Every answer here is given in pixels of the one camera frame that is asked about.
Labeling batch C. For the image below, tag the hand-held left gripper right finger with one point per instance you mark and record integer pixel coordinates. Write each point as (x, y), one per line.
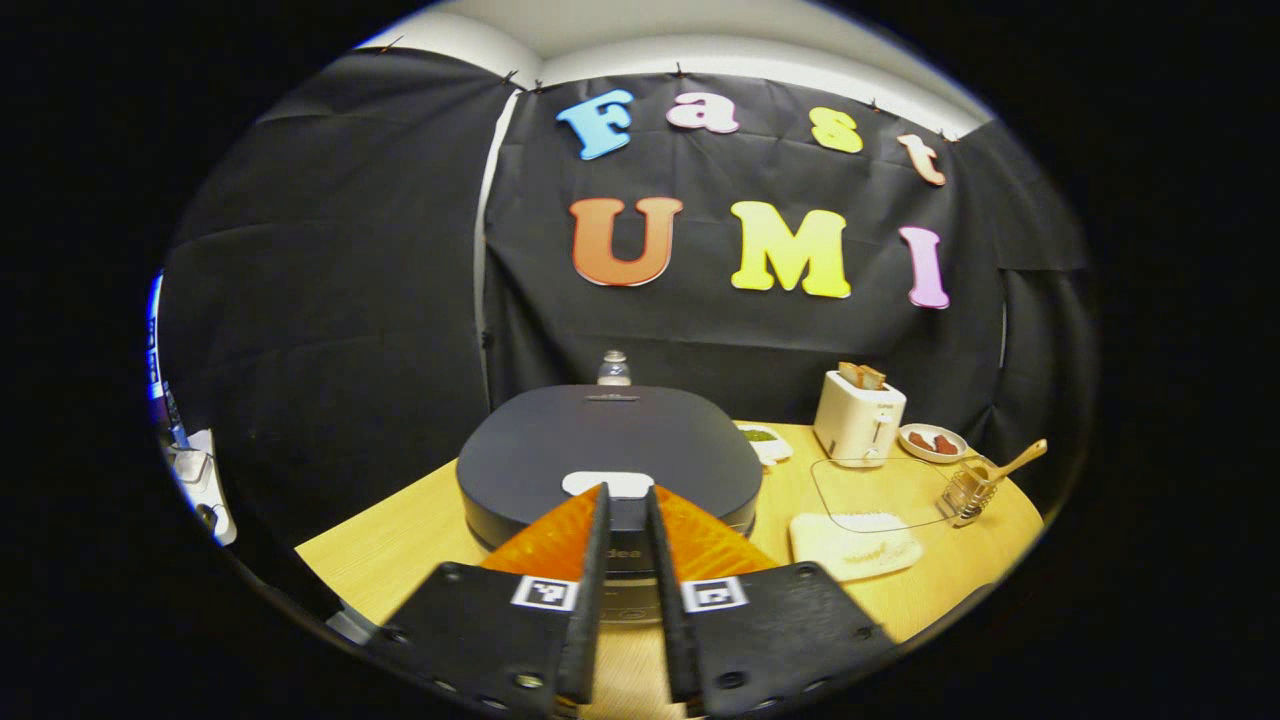
(668, 620)

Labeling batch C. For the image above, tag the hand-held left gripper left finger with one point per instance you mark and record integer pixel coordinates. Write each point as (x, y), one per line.
(590, 620)

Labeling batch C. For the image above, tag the black silver rice cooker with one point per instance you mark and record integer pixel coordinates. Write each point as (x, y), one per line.
(610, 440)

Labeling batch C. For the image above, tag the wooden spoon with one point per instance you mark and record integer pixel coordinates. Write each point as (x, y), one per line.
(1015, 463)

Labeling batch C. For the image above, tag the white divided side dish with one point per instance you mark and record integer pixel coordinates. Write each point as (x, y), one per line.
(765, 440)

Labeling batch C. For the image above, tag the clear plastic container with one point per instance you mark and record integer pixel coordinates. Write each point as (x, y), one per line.
(880, 495)

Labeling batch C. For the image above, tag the small clear bottle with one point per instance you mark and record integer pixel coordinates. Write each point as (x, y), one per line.
(614, 370)

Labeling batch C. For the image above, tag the white toaster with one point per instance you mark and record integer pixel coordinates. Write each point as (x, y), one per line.
(855, 425)

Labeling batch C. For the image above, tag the toast slice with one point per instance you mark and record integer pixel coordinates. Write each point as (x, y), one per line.
(850, 375)
(873, 379)

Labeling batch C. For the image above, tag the brown meat piece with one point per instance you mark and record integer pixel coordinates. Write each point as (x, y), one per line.
(946, 445)
(920, 441)

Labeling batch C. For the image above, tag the white round plate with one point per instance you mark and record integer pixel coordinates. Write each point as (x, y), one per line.
(950, 458)

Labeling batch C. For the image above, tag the black backdrop cloth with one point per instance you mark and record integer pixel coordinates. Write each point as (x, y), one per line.
(350, 300)

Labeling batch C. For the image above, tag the white side desk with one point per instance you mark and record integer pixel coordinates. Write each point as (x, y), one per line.
(200, 480)

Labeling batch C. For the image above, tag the computer monitor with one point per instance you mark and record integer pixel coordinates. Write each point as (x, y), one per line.
(155, 340)

